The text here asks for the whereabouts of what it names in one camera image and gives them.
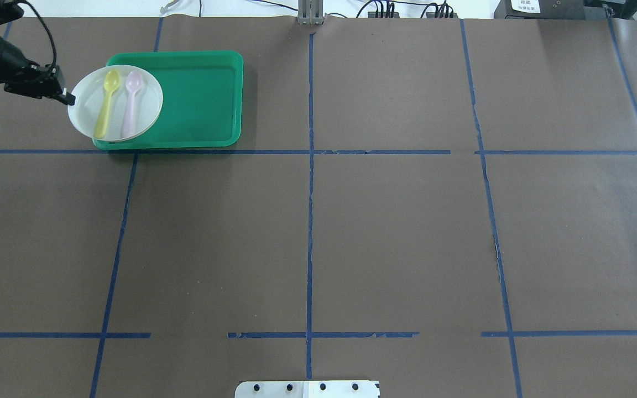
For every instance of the white round plate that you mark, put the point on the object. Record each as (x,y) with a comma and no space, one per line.
(89,97)

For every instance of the yellow plastic spoon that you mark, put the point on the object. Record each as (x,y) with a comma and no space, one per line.
(111,83)

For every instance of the pink plastic spoon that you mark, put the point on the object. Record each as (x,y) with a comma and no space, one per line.
(134,84)

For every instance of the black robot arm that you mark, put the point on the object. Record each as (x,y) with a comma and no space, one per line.
(13,62)

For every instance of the green plastic tray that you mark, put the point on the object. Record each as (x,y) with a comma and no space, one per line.
(203,96)

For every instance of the brown table mat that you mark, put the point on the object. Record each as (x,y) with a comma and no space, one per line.
(446,207)

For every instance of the black device box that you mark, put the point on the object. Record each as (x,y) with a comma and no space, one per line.
(549,10)

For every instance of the grey metal post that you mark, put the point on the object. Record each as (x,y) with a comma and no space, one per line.
(310,12)

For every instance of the black cable plug left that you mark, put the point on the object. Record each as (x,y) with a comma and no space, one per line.
(382,9)

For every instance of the black cable plug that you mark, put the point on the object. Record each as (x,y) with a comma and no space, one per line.
(436,10)
(382,9)

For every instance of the metal base plate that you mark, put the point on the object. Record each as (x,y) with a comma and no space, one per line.
(309,388)

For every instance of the black cable plug right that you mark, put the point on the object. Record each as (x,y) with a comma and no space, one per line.
(436,10)

